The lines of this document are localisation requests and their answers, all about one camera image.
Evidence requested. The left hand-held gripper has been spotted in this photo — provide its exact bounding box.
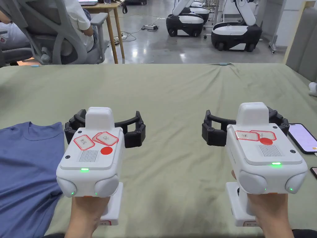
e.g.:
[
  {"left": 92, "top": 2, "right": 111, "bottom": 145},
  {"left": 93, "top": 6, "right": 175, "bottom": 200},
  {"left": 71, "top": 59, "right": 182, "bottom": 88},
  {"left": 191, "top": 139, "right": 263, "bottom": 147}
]
[{"left": 56, "top": 107, "right": 146, "bottom": 226}]

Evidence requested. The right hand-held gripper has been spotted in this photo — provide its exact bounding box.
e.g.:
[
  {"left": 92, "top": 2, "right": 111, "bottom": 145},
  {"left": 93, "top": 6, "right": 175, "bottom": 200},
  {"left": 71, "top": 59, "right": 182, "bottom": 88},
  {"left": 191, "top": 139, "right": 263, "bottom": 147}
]
[{"left": 202, "top": 102, "right": 309, "bottom": 227}]

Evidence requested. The person's right hand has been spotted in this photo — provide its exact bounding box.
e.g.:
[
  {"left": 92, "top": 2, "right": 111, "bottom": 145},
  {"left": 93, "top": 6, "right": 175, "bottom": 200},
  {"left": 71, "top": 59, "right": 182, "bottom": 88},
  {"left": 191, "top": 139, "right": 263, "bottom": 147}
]
[{"left": 231, "top": 171, "right": 294, "bottom": 238}]

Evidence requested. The person's left hand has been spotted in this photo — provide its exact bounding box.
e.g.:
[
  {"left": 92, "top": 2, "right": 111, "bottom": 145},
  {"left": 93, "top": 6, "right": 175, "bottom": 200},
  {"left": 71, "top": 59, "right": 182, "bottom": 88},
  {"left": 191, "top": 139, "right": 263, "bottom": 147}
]
[{"left": 65, "top": 196, "right": 110, "bottom": 238}]

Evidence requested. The phone with lit screen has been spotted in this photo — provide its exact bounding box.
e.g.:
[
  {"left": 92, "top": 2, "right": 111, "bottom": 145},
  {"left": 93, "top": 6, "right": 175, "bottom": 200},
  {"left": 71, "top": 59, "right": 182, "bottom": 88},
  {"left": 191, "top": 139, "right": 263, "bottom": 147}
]
[{"left": 288, "top": 123, "right": 317, "bottom": 156}]

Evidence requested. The bed with pale green sheet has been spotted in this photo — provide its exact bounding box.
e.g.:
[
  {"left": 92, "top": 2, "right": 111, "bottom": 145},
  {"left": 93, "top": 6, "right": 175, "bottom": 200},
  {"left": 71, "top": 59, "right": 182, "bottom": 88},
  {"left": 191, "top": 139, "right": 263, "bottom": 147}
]
[{"left": 0, "top": 63, "right": 317, "bottom": 238}]

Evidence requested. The blue shirt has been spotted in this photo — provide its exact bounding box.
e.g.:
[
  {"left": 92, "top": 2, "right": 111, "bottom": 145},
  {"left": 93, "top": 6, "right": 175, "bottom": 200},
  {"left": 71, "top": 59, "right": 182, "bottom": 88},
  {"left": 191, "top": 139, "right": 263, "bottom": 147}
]
[{"left": 0, "top": 121, "right": 66, "bottom": 238}]

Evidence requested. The black and white mobile robot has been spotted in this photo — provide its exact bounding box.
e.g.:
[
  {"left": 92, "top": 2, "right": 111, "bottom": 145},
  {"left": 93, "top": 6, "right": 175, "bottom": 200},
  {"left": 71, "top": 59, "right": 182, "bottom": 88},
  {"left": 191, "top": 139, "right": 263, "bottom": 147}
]
[
  {"left": 189, "top": 0, "right": 211, "bottom": 24},
  {"left": 166, "top": 0, "right": 205, "bottom": 38},
  {"left": 211, "top": 0, "right": 263, "bottom": 53}
]

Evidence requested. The grey office chair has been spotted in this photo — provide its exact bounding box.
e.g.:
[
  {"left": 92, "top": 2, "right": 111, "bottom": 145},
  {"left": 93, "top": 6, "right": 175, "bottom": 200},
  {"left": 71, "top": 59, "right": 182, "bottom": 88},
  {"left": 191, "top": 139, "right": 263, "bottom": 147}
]
[
  {"left": 0, "top": 22, "right": 34, "bottom": 68},
  {"left": 15, "top": 0, "right": 110, "bottom": 65}
]

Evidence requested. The wooden table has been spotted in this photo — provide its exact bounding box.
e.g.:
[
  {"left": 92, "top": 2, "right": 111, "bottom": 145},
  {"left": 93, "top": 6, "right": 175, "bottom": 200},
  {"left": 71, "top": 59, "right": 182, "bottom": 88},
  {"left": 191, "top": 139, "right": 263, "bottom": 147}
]
[{"left": 79, "top": 0, "right": 126, "bottom": 65}]

